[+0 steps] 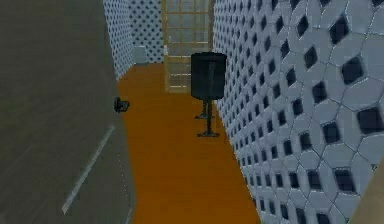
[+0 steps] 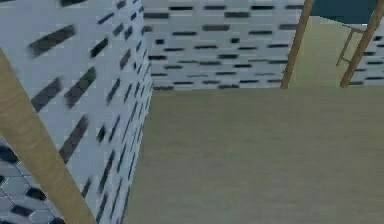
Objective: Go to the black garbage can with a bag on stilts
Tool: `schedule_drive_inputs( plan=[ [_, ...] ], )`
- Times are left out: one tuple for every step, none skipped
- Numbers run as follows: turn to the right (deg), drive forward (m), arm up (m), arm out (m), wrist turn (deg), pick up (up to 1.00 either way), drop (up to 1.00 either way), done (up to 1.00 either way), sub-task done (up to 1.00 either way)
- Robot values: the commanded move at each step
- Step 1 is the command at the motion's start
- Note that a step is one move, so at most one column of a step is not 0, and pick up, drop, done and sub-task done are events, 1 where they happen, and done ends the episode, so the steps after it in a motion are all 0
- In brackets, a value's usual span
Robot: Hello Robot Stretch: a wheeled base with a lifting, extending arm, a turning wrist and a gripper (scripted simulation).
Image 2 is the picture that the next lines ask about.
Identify light wooden chair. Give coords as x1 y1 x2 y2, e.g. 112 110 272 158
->
335 23 367 67

